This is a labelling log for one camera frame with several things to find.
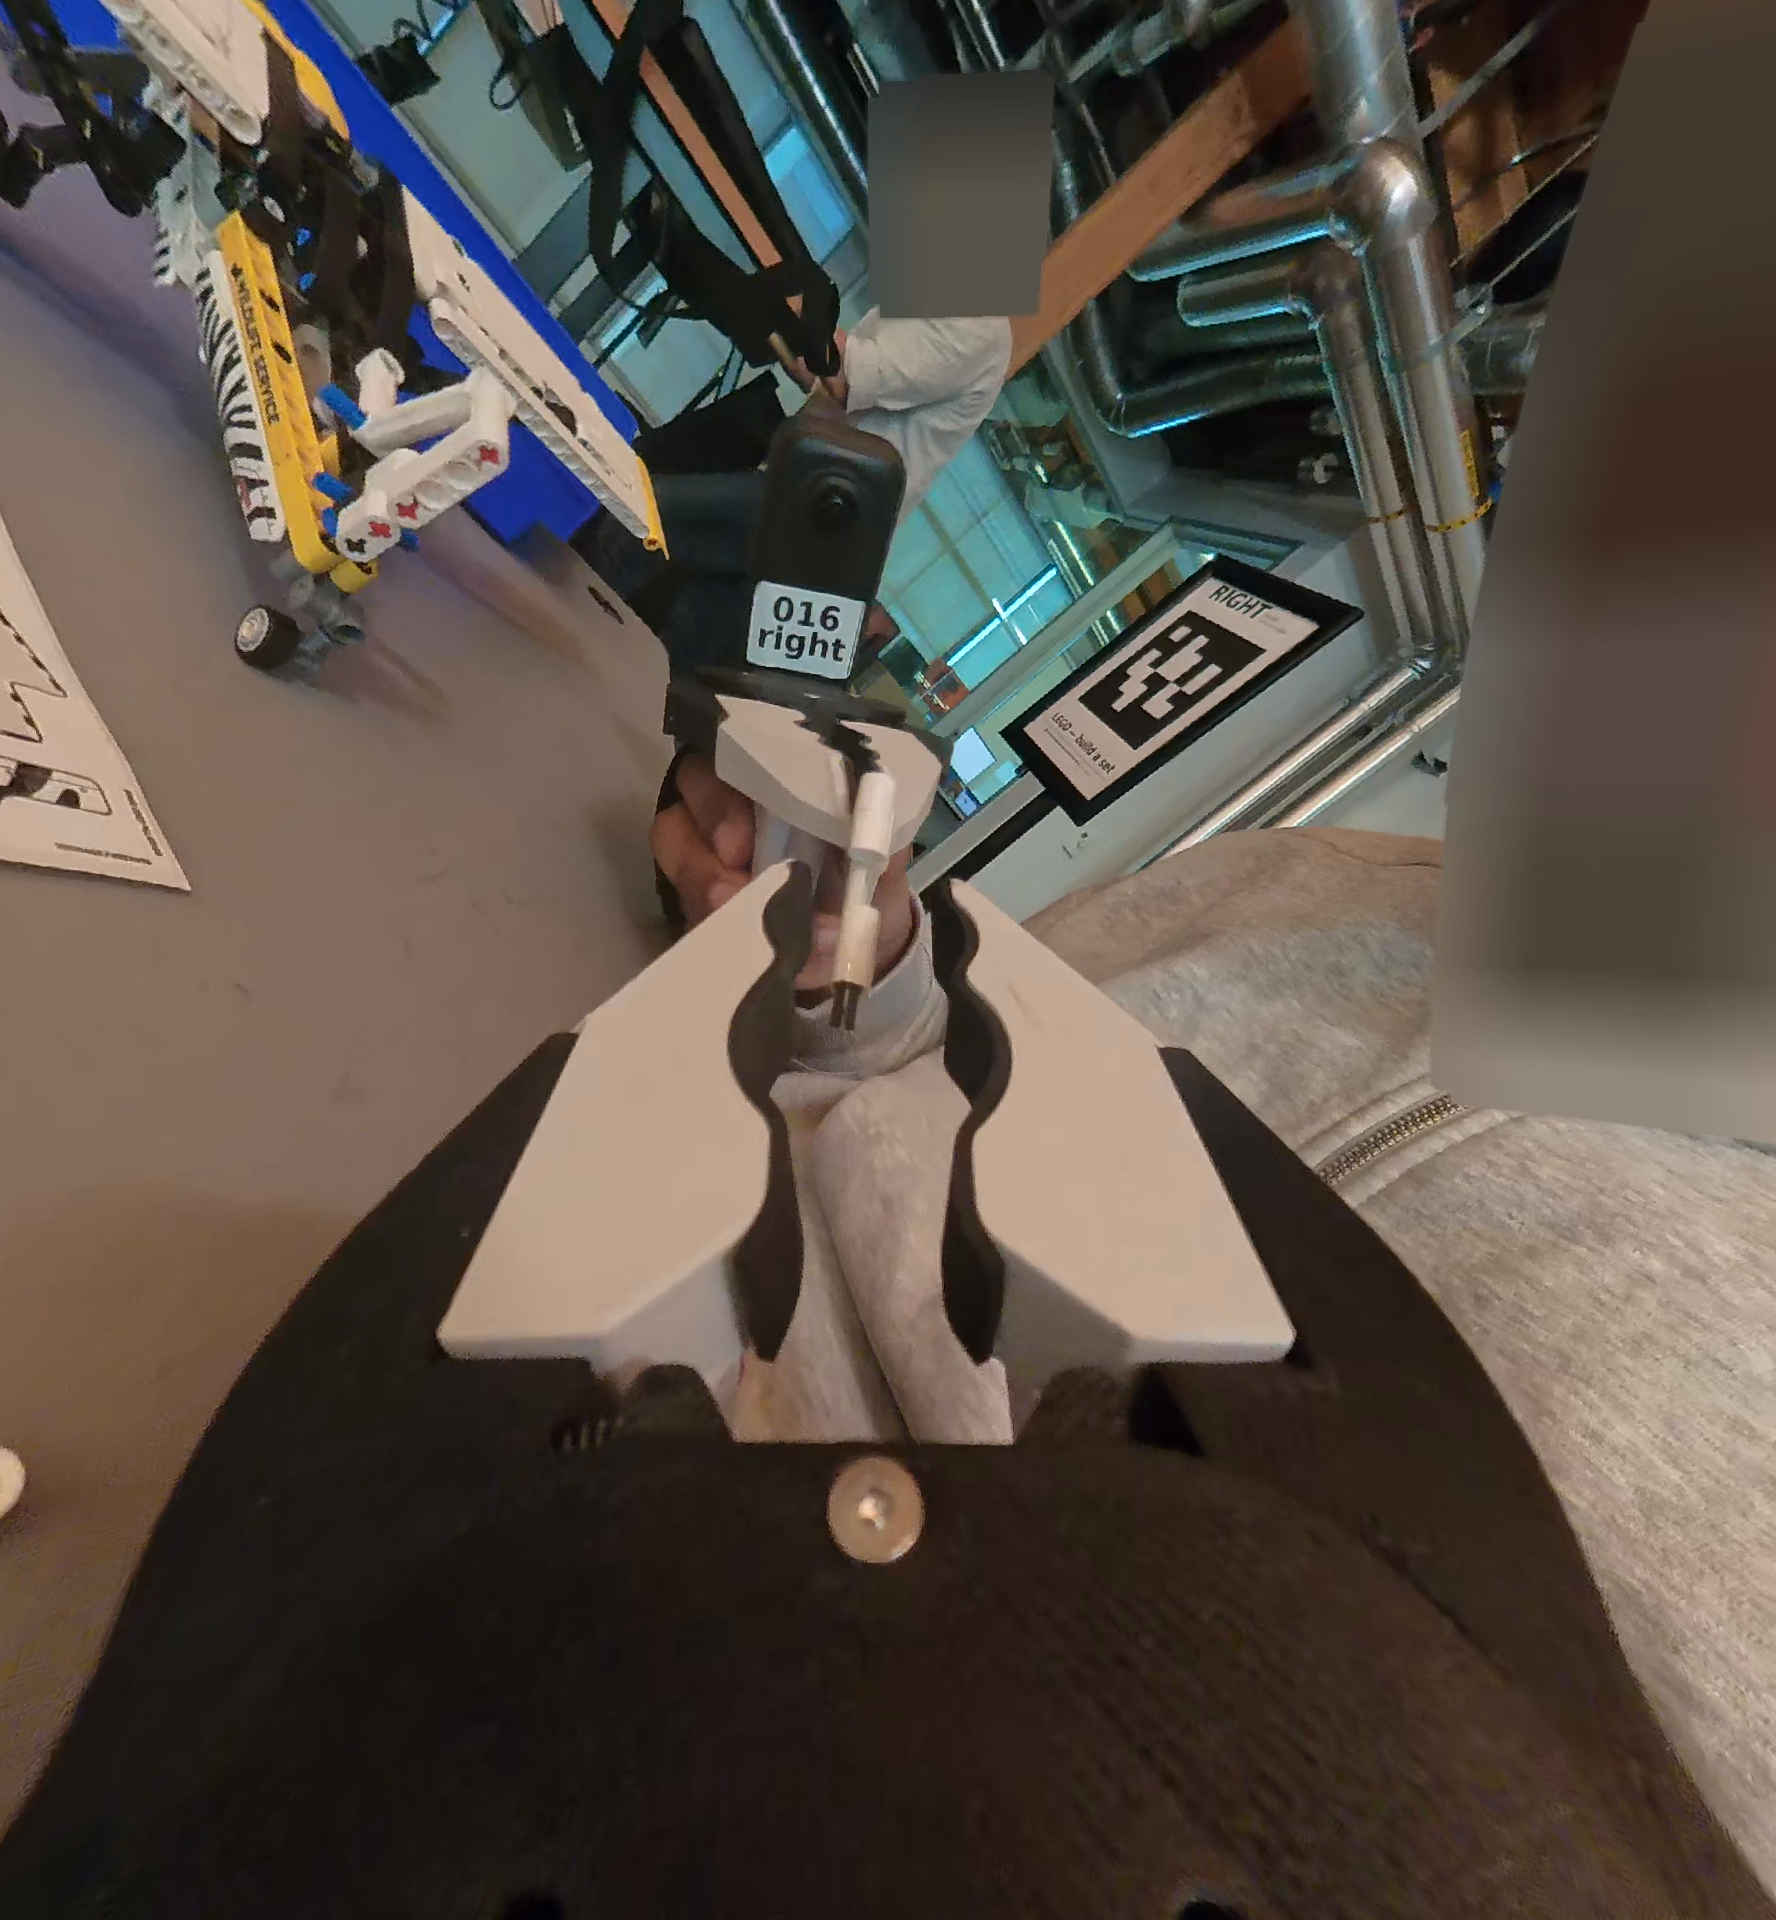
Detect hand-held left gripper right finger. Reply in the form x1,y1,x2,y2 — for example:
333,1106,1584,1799
932,881,1302,1421

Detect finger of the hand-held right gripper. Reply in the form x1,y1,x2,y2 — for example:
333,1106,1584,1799
863,732,950,853
716,708,858,907

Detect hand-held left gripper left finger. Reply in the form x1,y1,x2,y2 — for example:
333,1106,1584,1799
438,862,817,1402

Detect white lego connector assembly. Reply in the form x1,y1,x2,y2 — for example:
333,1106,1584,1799
826,760,902,1041

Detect lego airplane model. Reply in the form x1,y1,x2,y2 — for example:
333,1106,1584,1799
0,0,673,683

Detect person's right hand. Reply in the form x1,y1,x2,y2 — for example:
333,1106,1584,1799
650,749,770,927

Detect blue plastic bin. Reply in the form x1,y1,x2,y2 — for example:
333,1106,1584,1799
17,0,644,549

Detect black standing desk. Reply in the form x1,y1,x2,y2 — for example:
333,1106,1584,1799
574,0,849,383

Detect grey zip sweatshirt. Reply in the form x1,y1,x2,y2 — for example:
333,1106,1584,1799
739,824,1776,1920

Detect silver metal pipes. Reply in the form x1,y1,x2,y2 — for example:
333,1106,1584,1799
1045,0,1567,708

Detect zebra sticker sheet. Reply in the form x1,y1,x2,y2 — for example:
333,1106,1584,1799
0,383,194,895

